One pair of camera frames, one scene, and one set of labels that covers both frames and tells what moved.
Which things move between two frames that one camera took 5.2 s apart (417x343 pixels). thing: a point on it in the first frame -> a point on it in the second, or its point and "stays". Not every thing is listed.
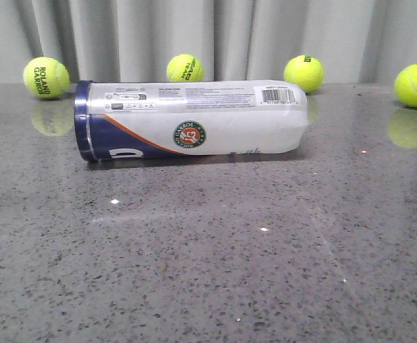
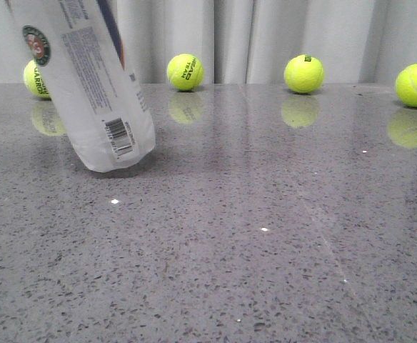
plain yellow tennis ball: (415, 84) stays
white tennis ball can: (118, 120) -> (82, 48)
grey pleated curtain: (353, 41) stays
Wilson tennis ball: (305, 71) stays
